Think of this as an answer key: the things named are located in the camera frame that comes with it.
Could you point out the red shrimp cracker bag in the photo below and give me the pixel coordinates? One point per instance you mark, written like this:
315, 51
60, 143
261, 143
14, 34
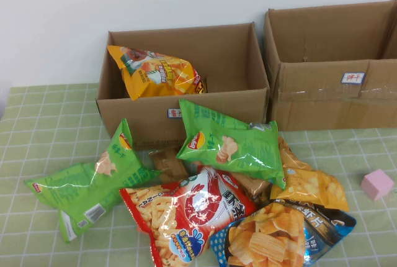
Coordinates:
173, 211

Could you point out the green chips bag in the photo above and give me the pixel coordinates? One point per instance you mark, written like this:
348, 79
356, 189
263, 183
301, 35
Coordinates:
80, 186
235, 152

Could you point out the green chips bag, barcode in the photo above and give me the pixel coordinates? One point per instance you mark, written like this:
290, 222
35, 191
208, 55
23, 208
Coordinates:
80, 186

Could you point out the brown biscuit packet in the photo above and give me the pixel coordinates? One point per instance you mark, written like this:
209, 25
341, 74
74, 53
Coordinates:
167, 164

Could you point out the pink foam cube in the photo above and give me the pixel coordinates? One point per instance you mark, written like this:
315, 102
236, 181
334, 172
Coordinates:
376, 184

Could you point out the green checked tablecloth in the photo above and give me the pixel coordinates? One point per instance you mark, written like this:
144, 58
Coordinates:
46, 124

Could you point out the yellow fries snack bag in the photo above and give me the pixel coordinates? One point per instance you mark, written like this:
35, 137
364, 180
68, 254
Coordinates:
155, 74

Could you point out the orange cracker packet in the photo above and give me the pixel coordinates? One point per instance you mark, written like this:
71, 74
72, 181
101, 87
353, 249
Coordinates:
297, 183
333, 192
291, 155

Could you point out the blue shrimp chips bag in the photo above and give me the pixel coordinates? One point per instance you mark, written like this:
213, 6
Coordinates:
266, 236

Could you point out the open cardboard box with snack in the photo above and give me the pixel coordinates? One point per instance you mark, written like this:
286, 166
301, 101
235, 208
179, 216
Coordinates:
235, 62

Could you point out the brown chocolate wafer packet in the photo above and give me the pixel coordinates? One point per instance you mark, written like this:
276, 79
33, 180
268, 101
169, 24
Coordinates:
251, 186

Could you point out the large taped cardboard box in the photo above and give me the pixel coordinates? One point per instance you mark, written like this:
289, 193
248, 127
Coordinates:
325, 108

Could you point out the white handwritten box label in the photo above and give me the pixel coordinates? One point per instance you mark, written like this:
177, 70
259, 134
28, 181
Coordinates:
353, 78
174, 113

